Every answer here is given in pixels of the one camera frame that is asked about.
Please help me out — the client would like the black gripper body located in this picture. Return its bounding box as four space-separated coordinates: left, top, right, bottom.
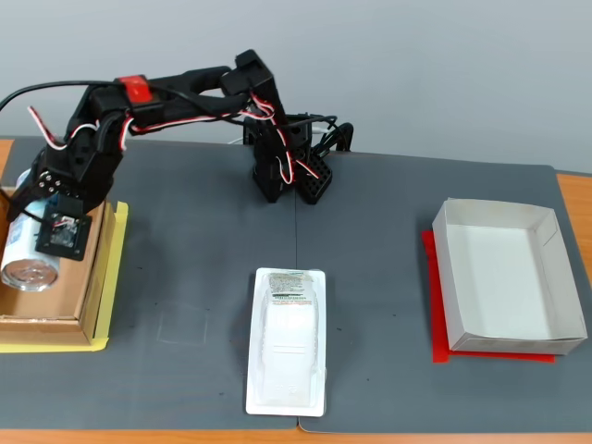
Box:
28 125 125 215

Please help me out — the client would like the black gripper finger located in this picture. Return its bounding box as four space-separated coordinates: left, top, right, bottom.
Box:
6 177 50 222

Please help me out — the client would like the white blue drink can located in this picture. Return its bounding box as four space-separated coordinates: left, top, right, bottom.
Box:
0 167 62 294

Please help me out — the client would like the brown cardboard box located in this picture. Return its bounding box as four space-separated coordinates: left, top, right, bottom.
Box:
0 186 117 346

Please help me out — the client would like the white paper box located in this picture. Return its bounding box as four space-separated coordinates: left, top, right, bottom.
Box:
431 197 589 357

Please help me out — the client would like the red tape band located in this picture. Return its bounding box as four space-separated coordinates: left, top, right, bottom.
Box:
118 74 154 107

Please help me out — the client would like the yellow paper sheet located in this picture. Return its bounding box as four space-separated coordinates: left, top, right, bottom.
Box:
0 200 130 354

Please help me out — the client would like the grey table mat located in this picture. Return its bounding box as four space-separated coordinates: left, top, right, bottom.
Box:
0 135 300 432
294 151 585 435

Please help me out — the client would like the white plastic tray package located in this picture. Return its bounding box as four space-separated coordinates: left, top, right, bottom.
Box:
244 266 329 418

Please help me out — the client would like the red paper sheet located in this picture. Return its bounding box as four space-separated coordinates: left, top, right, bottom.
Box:
420 228 557 365

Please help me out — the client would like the red white servo wire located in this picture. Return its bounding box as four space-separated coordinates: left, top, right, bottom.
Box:
129 91 325 185
28 105 131 153

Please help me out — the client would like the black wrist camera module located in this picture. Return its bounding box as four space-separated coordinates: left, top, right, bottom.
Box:
35 193 93 263

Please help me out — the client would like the black power cable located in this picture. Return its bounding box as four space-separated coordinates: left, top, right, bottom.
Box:
295 113 355 154

